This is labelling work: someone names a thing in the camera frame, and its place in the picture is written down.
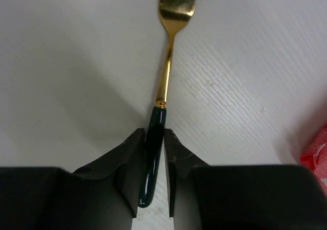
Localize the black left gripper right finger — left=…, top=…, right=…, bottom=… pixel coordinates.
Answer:
left=164, top=129, right=326, bottom=229

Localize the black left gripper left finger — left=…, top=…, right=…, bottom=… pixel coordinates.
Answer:
left=69, top=128, right=145, bottom=229

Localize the red white checkered cloth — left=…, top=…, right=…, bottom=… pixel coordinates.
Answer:
left=300, top=125, right=326, bottom=196

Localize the gold fork green handle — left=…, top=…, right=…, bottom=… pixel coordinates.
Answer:
left=138, top=0, right=196, bottom=209

